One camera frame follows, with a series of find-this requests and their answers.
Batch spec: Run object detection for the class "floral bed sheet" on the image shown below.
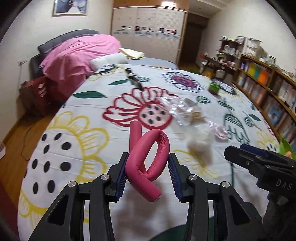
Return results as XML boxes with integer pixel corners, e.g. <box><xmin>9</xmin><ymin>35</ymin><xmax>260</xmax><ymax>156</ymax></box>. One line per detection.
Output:
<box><xmin>18</xmin><ymin>65</ymin><xmax>279</xmax><ymax>240</ymax></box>

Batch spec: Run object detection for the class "red box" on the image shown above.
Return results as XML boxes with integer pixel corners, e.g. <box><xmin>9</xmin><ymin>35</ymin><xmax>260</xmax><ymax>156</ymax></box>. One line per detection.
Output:
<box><xmin>18</xmin><ymin>76</ymin><xmax>61</xmax><ymax>116</ymax></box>

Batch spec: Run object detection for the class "white sliding wardrobe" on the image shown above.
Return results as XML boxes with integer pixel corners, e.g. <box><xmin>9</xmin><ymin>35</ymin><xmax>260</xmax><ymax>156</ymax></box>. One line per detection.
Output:
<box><xmin>111</xmin><ymin>0</ymin><xmax>189</xmax><ymax>64</ymax></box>

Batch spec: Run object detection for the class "black clip tool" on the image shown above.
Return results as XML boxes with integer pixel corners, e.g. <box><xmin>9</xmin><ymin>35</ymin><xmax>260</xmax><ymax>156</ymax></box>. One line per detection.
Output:
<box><xmin>125</xmin><ymin>68</ymin><xmax>144</xmax><ymax>91</ymax></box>

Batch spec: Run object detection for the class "pink foam tube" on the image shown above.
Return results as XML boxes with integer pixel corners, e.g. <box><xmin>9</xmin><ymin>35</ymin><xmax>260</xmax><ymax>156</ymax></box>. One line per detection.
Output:
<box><xmin>125</xmin><ymin>120</ymin><xmax>170</xmax><ymax>202</ymax></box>

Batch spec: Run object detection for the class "cotton swabs plastic bag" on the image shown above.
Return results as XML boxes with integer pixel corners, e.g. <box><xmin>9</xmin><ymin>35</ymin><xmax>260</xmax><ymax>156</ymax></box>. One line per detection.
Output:
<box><xmin>158</xmin><ymin>97</ymin><xmax>206</xmax><ymax>126</ymax></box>

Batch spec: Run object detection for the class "dark wooden door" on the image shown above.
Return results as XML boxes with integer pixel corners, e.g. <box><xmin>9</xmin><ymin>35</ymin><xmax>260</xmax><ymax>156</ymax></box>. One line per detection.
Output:
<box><xmin>178</xmin><ymin>13</ymin><xmax>209</xmax><ymax>66</ymax></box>

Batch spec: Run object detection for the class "orange makeup sponge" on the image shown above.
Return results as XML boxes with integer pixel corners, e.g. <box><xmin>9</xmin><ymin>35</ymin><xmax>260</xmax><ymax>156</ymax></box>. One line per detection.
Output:
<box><xmin>285</xmin><ymin>152</ymin><xmax>292</xmax><ymax>159</ymax></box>

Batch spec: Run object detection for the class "folded cream towel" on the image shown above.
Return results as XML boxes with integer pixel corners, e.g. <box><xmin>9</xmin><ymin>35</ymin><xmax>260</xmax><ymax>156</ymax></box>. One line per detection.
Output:
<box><xmin>118</xmin><ymin>48</ymin><xmax>145</xmax><ymax>60</ymax></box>

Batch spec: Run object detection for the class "cotton balls bag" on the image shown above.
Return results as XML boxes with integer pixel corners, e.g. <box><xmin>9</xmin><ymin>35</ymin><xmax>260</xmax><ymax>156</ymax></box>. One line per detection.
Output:
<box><xmin>186</xmin><ymin>125</ymin><xmax>214</xmax><ymax>166</ymax></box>

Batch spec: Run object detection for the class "wooden desk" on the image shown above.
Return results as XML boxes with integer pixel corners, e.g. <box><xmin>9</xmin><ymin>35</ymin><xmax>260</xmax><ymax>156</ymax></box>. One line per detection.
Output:
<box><xmin>200</xmin><ymin>54</ymin><xmax>236</xmax><ymax>79</ymax></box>

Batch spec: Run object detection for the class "pink blanket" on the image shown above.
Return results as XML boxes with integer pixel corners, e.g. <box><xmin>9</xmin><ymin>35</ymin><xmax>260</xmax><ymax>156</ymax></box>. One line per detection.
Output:
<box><xmin>41</xmin><ymin>34</ymin><xmax>121</xmax><ymax>102</ymax></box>

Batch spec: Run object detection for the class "white pillow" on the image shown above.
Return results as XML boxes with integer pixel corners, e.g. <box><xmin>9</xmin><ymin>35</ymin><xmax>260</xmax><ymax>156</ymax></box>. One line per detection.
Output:
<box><xmin>90</xmin><ymin>53</ymin><xmax>128</xmax><ymax>72</ymax></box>

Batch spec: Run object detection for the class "dark bed headboard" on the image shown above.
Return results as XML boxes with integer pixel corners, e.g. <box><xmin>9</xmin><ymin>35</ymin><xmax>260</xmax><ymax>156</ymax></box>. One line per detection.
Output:
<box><xmin>29</xmin><ymin>29</ymin><xmax>99</xmax><ymax>79</ymax></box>

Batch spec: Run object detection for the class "framed wedding photo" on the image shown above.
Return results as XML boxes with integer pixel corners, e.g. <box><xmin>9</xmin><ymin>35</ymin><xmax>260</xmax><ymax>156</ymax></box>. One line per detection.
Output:
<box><xmin>53</xmin><ymin>0</ymin><xmax>88</xmax><ymax>16</ymax></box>

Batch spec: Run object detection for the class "wooden bookshelf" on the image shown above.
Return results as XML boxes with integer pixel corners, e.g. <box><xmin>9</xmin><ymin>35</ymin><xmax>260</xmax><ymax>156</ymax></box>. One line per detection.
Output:
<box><xmin>217</xmin><ymin>36</ymin><xmax>295</xmax><ymax>145</ymax></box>

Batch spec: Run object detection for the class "striped giraffe toy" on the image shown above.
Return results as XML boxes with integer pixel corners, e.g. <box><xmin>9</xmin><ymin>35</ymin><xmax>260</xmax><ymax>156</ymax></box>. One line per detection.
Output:
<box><xmin>208</xmin><ymin>79</ymin><xmax>220</xmax><ymax>95</ymax></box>

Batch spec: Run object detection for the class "green leaf tray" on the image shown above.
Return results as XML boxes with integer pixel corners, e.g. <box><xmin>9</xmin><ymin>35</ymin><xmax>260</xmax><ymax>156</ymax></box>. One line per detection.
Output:
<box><xmin>279</xmin><ymin>138</ymin><xmax>296</xmax><ymax>160</ymax></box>

